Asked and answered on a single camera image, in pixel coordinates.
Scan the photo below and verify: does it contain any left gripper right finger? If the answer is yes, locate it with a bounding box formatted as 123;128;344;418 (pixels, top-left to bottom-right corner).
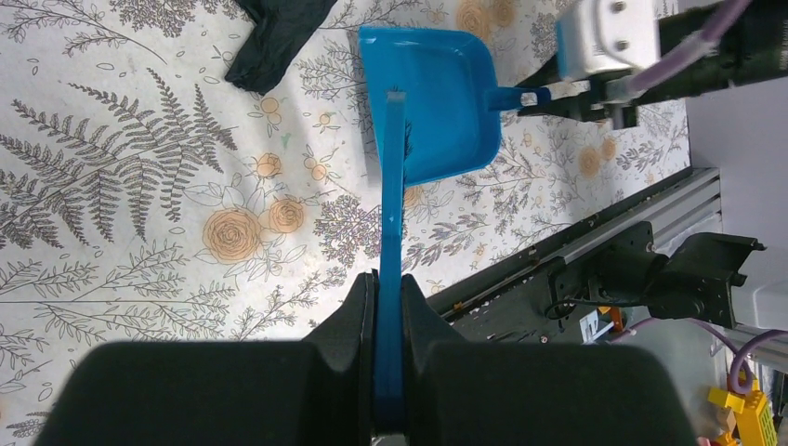
401;274;466;388

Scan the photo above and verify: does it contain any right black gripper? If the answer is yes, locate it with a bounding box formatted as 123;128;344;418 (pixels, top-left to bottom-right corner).
518;1;787;129

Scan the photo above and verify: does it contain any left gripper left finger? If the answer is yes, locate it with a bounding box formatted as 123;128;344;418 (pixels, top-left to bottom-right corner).
304;270;377;388

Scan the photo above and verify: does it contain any blue hand brush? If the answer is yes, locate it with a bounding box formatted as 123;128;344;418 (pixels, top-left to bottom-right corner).
373;90;406;434

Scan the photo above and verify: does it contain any blue dustpan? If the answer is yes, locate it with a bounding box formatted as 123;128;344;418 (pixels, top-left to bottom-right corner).
359;26;551;186

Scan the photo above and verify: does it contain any large black paper scrap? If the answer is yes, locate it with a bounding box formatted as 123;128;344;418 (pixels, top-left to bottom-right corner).
225;0;335;96

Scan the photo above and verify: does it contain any yellow toy block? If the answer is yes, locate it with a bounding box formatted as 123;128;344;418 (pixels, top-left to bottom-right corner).
707;387;779;446

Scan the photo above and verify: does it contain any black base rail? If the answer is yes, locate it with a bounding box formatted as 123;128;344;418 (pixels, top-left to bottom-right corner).
429;168;768;342

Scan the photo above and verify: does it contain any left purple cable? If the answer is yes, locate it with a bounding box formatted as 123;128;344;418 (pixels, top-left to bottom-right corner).
609;317;788;395

